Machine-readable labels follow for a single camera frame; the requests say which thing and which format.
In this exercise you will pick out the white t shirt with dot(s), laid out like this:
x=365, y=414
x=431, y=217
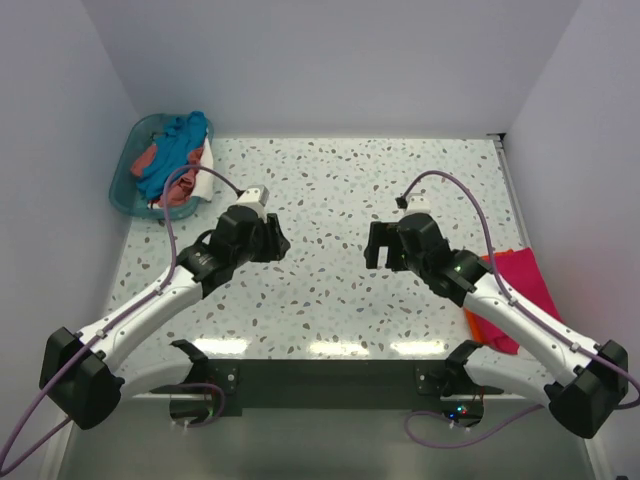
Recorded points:
x=204, y=181

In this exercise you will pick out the teal plastic laundry basket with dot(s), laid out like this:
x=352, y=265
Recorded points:
x=124, y=194

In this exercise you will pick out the folded magenta t shirt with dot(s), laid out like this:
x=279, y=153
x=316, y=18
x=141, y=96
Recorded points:
x=519, y=268

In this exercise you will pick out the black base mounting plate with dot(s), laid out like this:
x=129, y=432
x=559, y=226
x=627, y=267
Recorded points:
x=327, y=384

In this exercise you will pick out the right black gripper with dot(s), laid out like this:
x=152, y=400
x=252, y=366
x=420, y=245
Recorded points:
x=382, y=234

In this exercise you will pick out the folded orange t shirt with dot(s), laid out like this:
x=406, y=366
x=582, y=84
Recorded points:
x=487, y=334

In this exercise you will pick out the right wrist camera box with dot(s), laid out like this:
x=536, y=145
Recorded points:
x=413, y=204

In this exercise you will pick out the blue t shirt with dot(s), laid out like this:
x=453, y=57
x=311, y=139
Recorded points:
x=181, y=135

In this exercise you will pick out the salmon pink t shirt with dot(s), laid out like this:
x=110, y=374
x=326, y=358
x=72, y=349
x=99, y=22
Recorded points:
x=181, y=188

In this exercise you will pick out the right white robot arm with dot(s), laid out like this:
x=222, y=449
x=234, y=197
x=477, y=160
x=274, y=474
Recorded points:
x=580, y=381

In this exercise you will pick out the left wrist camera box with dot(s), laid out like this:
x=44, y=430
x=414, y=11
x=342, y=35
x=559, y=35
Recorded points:
x=254, y=195

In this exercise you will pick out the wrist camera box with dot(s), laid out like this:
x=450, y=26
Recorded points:
x=413, y=204
x=254, y=195

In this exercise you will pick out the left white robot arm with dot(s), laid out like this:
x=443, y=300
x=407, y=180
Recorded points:
x=79, y=369

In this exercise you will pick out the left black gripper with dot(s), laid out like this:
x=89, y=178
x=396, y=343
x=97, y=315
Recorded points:
x=276, y=244

